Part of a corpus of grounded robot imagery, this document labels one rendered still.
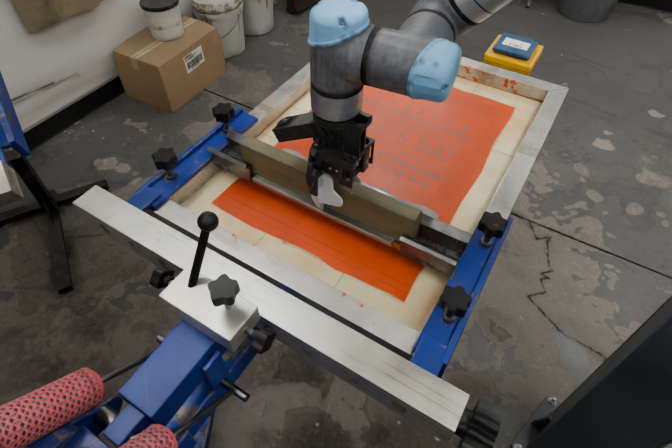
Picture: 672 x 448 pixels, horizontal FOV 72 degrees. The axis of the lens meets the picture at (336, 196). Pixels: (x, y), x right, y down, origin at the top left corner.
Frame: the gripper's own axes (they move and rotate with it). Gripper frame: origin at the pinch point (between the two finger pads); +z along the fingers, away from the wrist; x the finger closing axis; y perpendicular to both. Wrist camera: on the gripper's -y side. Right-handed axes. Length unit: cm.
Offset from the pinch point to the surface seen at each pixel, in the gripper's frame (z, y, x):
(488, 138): 5.0, 19.1, 37.1
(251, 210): 5.5, -12.3, -6.7
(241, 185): 5.5, -18.2, -2.6
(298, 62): 102, -127, 167
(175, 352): -3.3, 0.1, -36.4
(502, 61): 6, 12, 71
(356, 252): 5.1, 9.5, -4.8
